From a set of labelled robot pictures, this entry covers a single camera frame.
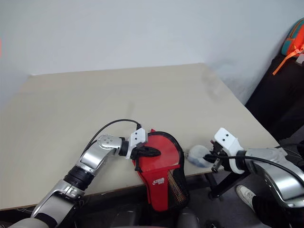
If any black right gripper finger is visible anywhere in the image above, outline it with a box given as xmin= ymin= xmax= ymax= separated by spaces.
xmin=203 ymin=153 xmax=217 ymax=164

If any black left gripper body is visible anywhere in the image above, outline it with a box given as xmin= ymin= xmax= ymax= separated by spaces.
xmin=130 ymin=146 xmax=145 ymax=171

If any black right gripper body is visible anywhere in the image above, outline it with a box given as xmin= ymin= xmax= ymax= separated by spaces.
xmin=210 ymin=141 xmax=231 ymax=173

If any red table tennis paddle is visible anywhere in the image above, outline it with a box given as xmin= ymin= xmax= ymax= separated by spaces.
xmin=139 ymin=135 xmax=182 ymax=173

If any black paddle case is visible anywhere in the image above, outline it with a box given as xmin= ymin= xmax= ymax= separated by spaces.
xmin=133 ymin=128 xmax=191 ymax=212

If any white shoe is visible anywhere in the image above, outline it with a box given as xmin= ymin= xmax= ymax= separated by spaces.
xmin=236 ymin=185 xmax=257 ymax=211

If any dark grey rounded shape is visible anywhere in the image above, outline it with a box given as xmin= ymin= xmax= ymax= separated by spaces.
xmin=175 ymin=207 xmax=200 ymax=228
xmin=113 ymin=203 xmax=143 ymax=228

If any black trouser leg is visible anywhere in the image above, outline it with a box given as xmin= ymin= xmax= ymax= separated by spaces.
xmin=251 ymin=195 xmax=293 ymax=228

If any teal orange backpack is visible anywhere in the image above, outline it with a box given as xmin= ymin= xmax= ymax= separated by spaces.
xmin=272 ymin=18 xmax=304 ymax=76

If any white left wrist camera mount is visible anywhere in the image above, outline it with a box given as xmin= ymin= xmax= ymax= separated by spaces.
xmin=125 ymin=128 xmax=149 ymax=160

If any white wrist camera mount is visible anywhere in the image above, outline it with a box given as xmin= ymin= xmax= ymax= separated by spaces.
xmin=213 ymin=127 xmax=246 ymax=174
xmin=125 ymin=128 xmax=149 ymax=160

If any black table leg frame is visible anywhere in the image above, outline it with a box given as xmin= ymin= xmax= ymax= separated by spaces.
xmin=204 ymin=166 xmax=253 ymax=199

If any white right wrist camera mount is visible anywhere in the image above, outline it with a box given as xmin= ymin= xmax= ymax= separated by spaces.
xmin=213 ymin=127 xmax=246 ymax=174

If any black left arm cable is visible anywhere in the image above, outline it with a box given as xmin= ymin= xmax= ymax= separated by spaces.
xmin=80 ymin=119 xmax=143 ymax=159

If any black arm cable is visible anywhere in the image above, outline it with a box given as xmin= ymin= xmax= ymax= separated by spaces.
xmin=205 ymin=153 xmax=304 ymax=181
xmin=80 ymin=119 xmax=143 ymax=159

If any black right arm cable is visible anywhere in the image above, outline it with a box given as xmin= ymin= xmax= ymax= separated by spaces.
xmin=205 ymin=153 xmax=304 ymax=181

